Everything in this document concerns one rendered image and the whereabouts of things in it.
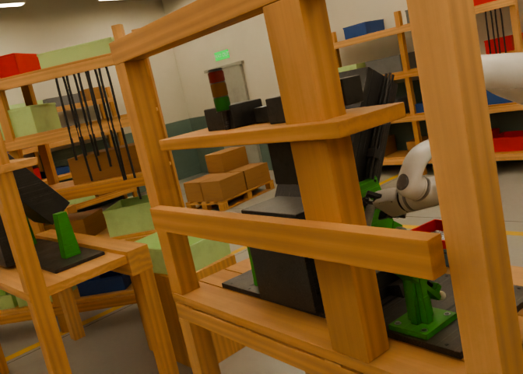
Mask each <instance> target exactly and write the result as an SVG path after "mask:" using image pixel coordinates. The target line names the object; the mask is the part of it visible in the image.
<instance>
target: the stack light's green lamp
mask: <svg viewBox="0 0 523 374"><path fill-rule="evenodd" d="M214 104H215V108H216V111H217V113H220V112H223V111H228V110H229V105H230V98H229V97H228V96H224V97H220V98H216V99H214Z"/></svg>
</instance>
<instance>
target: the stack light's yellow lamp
mask: <svg viewBox="0 0 523 374"><path fill-rule="evenodd" d="M211 90H212V97H214V98H213V99H216V98H220V97H224V96H229V95H228V91H227V87H226V83H225V82H220V83H216V84H212V85H211Z"/></svg>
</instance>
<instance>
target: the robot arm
mask: <svg viewBox="0 0 523 374"><path fill-rule="evenodd" d="M481 58H482V63H483V74H484V79H485V86H486V90H487V91H489V92H491V93H492V94H494V95H496V96H499V97H502V98H504V99H506V100H510V101H513V102H516V103H519V104H521V105H523V52H517V53H503V54H481ZM431 159H432V157H431V152H430V143H429V139H427V140H425V141H423V142H421V143H419V144H418V145H416V146H415V147H413V148H412V149H411V150H410V151H409V152H408V154H407V155H406V157H405V159H404V161H403V163H402V166H401V169H400V171H399V174H398V179H397V183H396V187H393V188H388V189H383V190H378V191H376V192H372V191H369V190H368V191H367V193H366V196H365V197H362V200H363V206H367V205H368V204H373V205H374V206H375V207H376V208H378V209H380V210H381V211H380V213H379V216H378V219H379V220H382V219H386V218H405V217H406V214H407V213H409V212H414V211H419V210H422V209H425V208H431V207H434V206H438V205H439V201H438V196H437V186H436V181H435V176H433V177H425V176H423V171H424V170H425V168H426V165H427V163H428V162H429V161H430V160H431ZM370 198H373V199H374V200H373V201H370ZM377 198H378V199H377Z"/></svg>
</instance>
